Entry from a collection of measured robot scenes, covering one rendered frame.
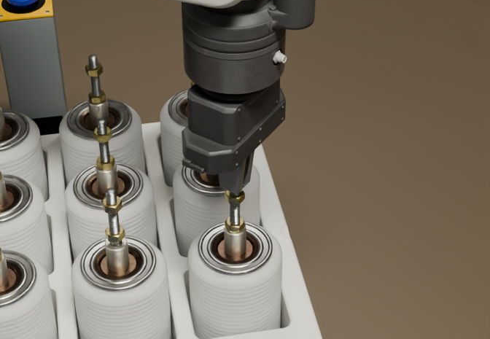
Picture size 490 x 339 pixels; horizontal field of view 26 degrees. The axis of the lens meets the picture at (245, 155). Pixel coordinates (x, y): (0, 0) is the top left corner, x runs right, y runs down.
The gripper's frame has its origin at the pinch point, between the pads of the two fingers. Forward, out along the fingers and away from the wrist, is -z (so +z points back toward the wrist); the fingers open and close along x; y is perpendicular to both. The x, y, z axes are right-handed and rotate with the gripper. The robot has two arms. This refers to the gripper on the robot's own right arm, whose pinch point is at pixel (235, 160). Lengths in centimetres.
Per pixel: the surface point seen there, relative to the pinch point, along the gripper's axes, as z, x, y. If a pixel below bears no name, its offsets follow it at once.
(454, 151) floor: -37, -56, 3
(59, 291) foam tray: -18.8, 9.4, -16.1
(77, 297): -13.7, 12.4, -10.5
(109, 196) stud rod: -2.2, 8.5, -8.5
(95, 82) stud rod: -5.9, -8.8, -24.5
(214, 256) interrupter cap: -11.3, 2.4, -1.0
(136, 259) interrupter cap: -11.5, 6.7, -7.4
